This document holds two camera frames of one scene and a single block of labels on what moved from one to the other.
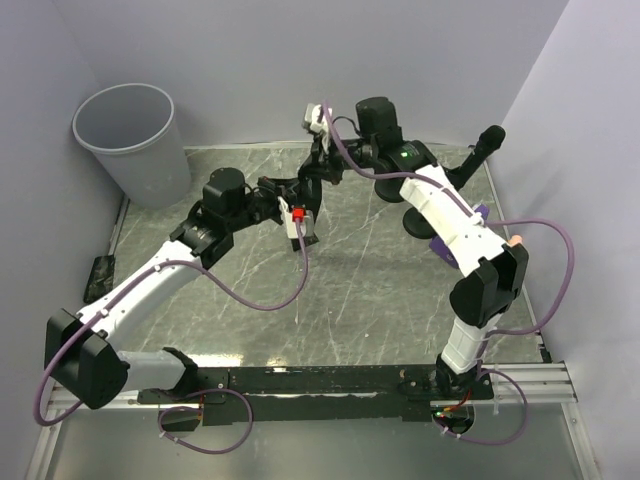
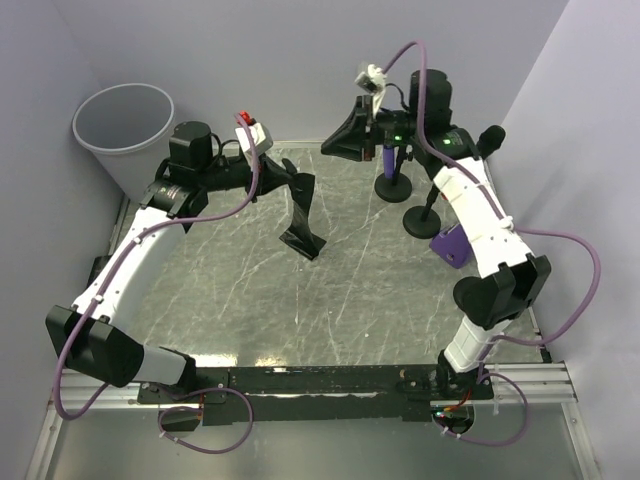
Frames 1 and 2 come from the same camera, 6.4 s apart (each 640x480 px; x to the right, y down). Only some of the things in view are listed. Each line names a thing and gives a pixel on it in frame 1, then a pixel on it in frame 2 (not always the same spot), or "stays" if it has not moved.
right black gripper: [323, 161] -> [350, 137]
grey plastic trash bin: [130, 127] stays
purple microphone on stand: [389, 189] stays
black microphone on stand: [420, 225] stays
